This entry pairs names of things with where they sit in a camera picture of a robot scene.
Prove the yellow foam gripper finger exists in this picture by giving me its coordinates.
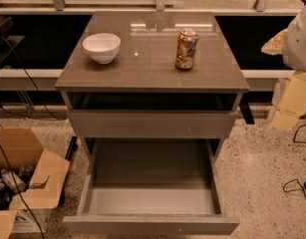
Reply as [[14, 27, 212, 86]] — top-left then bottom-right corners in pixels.
[[266, 71, 306, 137], [261, 29, 287, 56]]

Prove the orange soda can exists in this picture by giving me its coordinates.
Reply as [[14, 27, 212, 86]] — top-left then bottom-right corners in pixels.
[[175, 29, 198, 70]]

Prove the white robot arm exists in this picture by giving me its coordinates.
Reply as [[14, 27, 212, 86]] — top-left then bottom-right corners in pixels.
[[261, 4, 306, 136]]

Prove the grey drawer cabinet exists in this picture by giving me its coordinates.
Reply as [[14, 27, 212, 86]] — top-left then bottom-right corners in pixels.
[[56, 11, 248, 154]]

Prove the open grey drawer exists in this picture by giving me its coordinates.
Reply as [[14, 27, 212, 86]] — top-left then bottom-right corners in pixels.
[[64, 139, 239, 235]]

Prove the white ceramic bowl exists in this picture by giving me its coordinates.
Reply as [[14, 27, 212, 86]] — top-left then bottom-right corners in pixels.
[[82, 33, 121, 64]]

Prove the black bar on floor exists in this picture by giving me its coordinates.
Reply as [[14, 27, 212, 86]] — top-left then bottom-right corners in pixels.
[[65, 136, 78, 161]]

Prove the open cardboard box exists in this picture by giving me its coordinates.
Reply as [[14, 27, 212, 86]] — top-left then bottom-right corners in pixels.
[[0, 128, 70, 239]]

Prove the clutter inside cardboard box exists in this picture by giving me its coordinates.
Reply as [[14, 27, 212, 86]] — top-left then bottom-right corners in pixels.
[[0, 162, 34, 210]]

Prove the black cable right floor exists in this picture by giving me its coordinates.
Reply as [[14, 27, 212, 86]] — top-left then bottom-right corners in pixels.
[[282, 119, 306, 201]]

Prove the black cable left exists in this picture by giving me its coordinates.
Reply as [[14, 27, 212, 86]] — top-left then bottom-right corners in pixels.
[[0, 37, 62, 239]]

